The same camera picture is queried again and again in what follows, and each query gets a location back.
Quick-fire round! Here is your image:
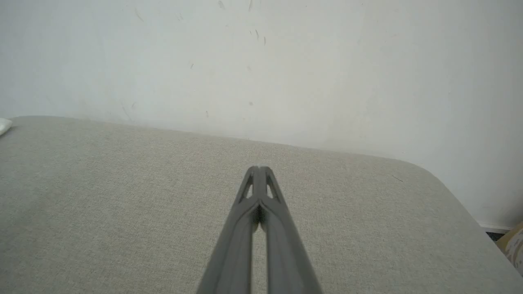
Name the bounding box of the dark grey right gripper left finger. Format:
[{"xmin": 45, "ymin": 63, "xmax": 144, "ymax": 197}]
[{"xmin": 196, "ymin": 166, "xmax": 259, "ymax": 294}]

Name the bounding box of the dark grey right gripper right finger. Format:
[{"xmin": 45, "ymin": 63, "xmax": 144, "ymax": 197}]
[{"xmin": 259, "ymin": 165, "xmax": 324, "ymax": 294}]

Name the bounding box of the brown cardboard box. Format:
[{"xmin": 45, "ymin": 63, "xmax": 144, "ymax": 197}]
[{"xmin": 496, "ymin": 222, "xmax": 523, "ymax": 275}]

